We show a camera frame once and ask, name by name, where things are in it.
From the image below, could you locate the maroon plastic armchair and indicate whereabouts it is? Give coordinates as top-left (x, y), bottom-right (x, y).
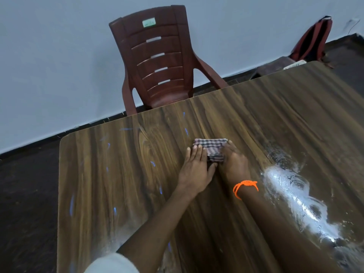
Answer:
top-left (109, 5), bottom-right (230, 116)

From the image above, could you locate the person's left hand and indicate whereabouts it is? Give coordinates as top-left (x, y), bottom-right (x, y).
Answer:
top-left (177, 144), bottom-right (218, 196)

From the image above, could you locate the white sleeve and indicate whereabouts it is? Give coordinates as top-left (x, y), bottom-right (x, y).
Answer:
top-left (84, 253), bottom-right (140, 273)

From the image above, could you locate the person's left forearm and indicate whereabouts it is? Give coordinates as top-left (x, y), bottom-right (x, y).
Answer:
top-left (117, 183), bottom-right (197, 273)

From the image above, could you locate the red and black backpack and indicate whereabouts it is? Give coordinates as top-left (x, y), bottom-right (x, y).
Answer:
top-left (289, 16), bottom-right (333, 63)

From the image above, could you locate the white paper sheet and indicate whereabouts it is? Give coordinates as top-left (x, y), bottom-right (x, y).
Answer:
top-left (283, 60), bottom-right (307, 70)

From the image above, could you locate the checkered cloth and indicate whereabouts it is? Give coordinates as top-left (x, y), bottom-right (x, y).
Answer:
top-left (192, 138), bottom-right (228, 163)

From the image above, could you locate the person's right hand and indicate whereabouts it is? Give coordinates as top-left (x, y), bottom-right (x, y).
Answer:
top-left (218, 140), bottom-right (252, 186)

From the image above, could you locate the orange thread wristband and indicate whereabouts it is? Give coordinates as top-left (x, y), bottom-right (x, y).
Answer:
top-left (233, 180), bottom-right (259, 200)

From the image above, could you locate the person's right forearm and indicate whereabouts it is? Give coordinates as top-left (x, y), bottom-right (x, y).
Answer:
top-left (237, 182), bottom-right (343, 273)

